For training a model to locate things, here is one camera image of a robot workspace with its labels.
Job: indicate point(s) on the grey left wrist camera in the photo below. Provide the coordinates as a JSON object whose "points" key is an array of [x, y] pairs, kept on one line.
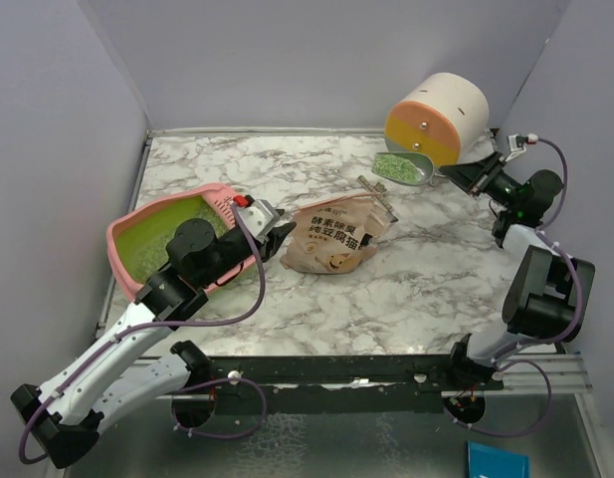
{"points": [[253, 215]]}

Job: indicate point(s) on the green cat litter pile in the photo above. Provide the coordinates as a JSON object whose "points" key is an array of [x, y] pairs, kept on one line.
{"points": [[395, 168]]}

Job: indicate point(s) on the white bag sealing clip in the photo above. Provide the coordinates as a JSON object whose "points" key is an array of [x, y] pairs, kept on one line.
{"points": [[378, 191]]}

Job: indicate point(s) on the peach cat litter bag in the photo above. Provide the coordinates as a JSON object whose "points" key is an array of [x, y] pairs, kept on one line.
{"points": [[335, 236]]}

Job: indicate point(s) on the blue card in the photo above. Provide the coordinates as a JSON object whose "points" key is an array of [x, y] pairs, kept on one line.
{"points": [[491, 462]]}

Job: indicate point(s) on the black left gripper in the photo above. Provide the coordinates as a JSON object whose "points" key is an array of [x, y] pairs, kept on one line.
{"points": [[275, 239]]}

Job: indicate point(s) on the pink green litter box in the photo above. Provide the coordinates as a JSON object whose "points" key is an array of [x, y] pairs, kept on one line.
{"points": [[136, 242]]}

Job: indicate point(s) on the round pastel drawer cabinet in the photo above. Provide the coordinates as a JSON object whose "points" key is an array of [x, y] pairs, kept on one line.
{"points": [[441, 118]]}

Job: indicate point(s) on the silver metal litter scoop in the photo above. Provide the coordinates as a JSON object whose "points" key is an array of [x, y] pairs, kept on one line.
{"points": [[424, 164]]}

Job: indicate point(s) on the aluminium frame profile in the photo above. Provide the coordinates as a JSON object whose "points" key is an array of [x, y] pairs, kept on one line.
{"points": [[567, 374]]}

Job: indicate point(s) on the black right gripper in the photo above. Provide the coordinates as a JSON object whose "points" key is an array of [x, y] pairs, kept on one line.
{"points": [[475, 177]]}

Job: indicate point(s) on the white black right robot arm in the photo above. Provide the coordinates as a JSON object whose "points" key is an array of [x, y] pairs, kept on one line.
{"points": [[547, 299]]}

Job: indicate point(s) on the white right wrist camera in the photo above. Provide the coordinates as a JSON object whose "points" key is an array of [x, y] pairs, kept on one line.
{"points": [[518, 144]]}

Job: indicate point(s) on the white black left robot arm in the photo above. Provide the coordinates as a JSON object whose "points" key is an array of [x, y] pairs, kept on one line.
{"points": [[66, 415]]}

